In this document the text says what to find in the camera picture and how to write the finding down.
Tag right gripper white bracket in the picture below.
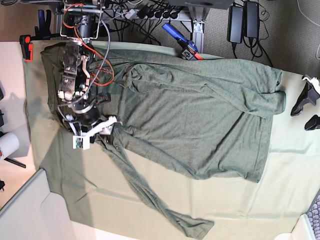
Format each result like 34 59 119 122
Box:
66 114 123 150

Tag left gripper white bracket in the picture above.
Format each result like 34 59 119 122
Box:
290 75 320 131

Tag green T-shirt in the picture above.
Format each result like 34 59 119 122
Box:
41 43 286 240

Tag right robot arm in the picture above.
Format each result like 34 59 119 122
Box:
57 0 117 150

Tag white cylindrical bottle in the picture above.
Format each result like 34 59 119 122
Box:
0 132 20 160

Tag white bin corner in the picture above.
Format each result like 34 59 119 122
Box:
0 169 76 240

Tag orange black clamp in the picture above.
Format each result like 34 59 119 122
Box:
19 35 33 62

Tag black power adapter brick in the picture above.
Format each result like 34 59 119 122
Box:
227 5 244 44

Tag blue and red clamp tool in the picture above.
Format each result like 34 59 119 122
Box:
162 22 203 61

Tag black cable bundle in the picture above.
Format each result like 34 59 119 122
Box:
94 0 191 46

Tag aluminium frame leg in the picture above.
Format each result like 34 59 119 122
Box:
181 6 210 54

